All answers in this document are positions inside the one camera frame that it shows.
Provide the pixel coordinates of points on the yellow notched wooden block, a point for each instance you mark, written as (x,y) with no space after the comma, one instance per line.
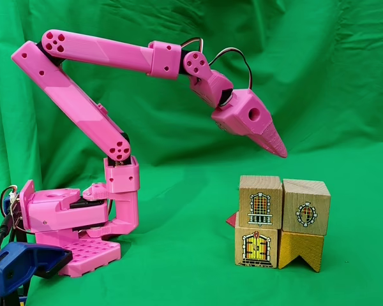
(293,247)

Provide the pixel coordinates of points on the wooden cube door print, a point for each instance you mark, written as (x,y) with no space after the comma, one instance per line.
(255,247)

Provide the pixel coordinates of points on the wooden cube balcony window print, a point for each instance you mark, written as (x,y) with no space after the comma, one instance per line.
(260,204)

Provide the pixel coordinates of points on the red wooden roof block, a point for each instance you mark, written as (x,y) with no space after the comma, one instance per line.
(233,220)

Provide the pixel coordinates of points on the green cloth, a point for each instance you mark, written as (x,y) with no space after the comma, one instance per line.
(178,191)

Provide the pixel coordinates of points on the blue plastic clamp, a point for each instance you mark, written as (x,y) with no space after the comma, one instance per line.
(16,261)

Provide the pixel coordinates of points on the wooden cube round window print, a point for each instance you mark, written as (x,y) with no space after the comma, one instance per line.
(306,210)

